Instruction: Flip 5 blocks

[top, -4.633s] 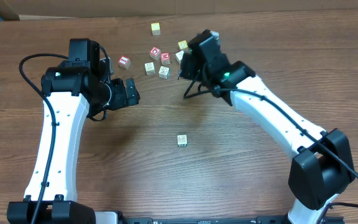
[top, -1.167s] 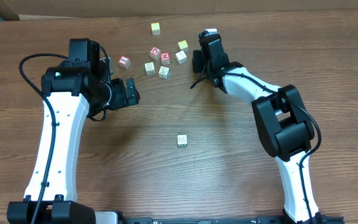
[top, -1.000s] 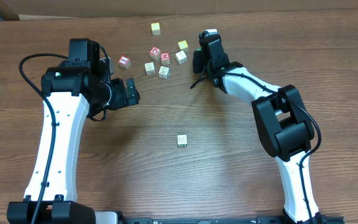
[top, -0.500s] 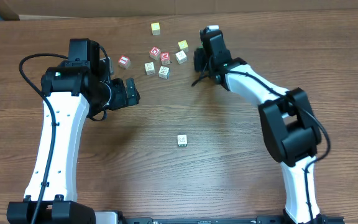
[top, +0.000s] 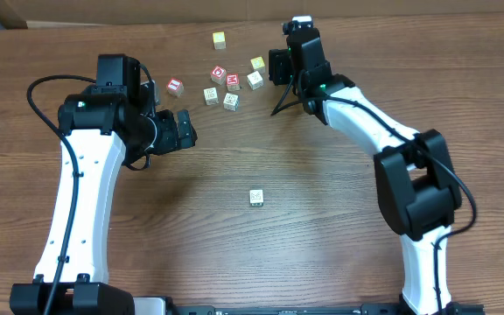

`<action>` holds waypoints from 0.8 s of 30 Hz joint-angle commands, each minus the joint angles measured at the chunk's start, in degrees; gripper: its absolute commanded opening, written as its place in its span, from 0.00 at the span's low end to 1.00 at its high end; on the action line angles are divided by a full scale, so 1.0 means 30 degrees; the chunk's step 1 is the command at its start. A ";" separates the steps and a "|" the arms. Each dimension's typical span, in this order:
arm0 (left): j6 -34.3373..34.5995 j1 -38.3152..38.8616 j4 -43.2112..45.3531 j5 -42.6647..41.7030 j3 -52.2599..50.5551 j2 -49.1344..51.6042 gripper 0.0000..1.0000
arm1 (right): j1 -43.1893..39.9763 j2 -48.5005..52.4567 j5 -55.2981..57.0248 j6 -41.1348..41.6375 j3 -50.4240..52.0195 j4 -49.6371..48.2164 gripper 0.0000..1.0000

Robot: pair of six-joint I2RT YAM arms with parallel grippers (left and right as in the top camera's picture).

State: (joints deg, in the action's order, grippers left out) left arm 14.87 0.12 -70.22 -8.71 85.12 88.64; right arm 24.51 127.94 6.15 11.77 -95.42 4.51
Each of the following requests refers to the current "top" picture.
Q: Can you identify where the wooden number 3 block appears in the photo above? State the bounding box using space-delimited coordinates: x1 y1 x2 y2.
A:
247 71 263 90

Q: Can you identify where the red M letter block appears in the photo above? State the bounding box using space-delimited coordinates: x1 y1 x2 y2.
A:
226 73 241 91

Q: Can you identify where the far yellow letter block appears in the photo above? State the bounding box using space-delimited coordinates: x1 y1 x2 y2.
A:
212 31 227 50

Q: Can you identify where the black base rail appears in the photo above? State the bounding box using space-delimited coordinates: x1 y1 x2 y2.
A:
133 296 486 315

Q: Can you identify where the green B letter block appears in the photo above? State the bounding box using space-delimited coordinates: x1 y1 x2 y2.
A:
249 189 264 207

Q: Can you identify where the blue X letter block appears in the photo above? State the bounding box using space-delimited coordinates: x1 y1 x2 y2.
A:
223 93 240 111

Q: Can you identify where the wooden block red side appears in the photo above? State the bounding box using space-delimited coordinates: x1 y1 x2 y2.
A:
203 87 219 106

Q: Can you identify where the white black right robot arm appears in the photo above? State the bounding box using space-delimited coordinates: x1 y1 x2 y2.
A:
269 22 461 314

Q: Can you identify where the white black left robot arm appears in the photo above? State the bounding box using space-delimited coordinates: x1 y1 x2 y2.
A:
10 54 197 314

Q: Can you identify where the yellow G letter block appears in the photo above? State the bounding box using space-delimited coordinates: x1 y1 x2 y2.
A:
250 56 265 74

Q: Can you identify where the red G letter block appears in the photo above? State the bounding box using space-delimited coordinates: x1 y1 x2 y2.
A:
210 66 227 85

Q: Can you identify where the red I letter block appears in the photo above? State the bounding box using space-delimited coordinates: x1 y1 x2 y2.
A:
166 78 184 97

